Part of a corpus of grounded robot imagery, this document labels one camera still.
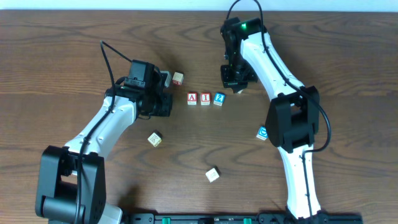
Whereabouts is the blue picture block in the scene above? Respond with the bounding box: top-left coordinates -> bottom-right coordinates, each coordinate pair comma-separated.
256,126 -> 268,141

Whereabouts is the red number 3 block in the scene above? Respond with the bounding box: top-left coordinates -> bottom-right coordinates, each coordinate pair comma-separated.
172,72 -> 184,85

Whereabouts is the blue number 2 block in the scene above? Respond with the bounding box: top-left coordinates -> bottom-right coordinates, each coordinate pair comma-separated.
213,93 -> 225,106

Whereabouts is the red letter I block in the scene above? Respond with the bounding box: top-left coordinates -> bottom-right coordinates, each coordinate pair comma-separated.
200,93 -> 211,106

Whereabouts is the red letter A block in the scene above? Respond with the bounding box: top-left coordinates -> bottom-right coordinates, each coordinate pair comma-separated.
187,92 -> 197,105

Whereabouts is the wooden letter K block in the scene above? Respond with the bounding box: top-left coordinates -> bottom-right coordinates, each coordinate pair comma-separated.
147,131 -> 162,147

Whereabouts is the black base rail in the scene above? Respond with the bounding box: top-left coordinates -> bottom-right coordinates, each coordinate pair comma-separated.
121,213 -> 363,224

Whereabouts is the plain wooden block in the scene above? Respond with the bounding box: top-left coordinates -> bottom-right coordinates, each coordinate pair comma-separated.
205,166 -> 221,183

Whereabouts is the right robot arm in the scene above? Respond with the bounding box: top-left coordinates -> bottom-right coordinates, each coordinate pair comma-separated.
220,17 -> 321,221

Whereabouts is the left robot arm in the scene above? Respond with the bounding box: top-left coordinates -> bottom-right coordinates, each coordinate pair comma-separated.
35,60 -> 172,223

